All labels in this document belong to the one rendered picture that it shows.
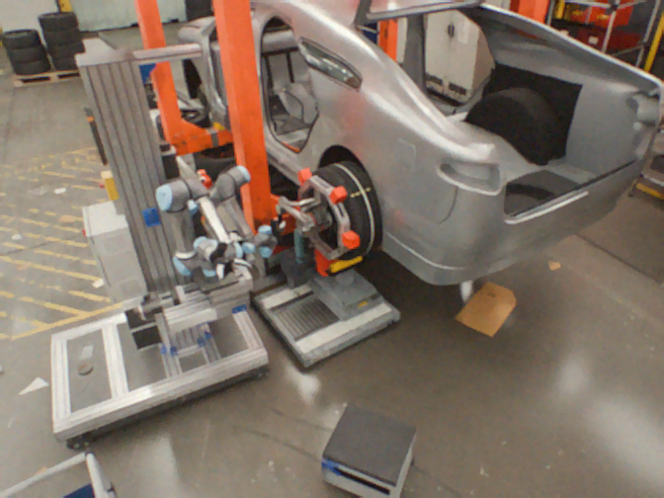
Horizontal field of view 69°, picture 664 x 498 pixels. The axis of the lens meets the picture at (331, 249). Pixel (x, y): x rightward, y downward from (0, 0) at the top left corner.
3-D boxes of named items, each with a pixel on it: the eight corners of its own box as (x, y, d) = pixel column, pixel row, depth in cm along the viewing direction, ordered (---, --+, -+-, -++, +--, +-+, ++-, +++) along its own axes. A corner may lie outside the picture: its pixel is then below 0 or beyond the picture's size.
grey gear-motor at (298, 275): (336, 278, 398) (336, 243, 377) (291, 297, 379) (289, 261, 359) (324, 267, 410) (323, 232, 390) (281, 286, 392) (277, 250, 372)
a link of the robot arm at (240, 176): (188, 205, 319) (226, 170, 280) (205, 196, 330) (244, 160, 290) (199, 219, 321) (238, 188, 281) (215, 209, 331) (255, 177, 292)
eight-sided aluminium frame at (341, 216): (350, 269, 326) (350, 198, 294) (342, 273, 323) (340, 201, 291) (308, 232, 363) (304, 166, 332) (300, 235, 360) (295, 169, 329)
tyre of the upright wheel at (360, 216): (323, 196, 378) (366, 266, 358) (296, 204, 367) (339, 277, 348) (347, 140, 322) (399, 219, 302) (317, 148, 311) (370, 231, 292)
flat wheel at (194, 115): (220, 125, 635) (217, 108, 622) (195, 145, 584) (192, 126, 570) (177, 122, 652) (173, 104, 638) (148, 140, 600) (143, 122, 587)
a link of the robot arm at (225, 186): (215, 179, 272) (255, 254, 287) (228, 172, 279) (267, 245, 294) (204, 183, 280) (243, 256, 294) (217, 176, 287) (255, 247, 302)
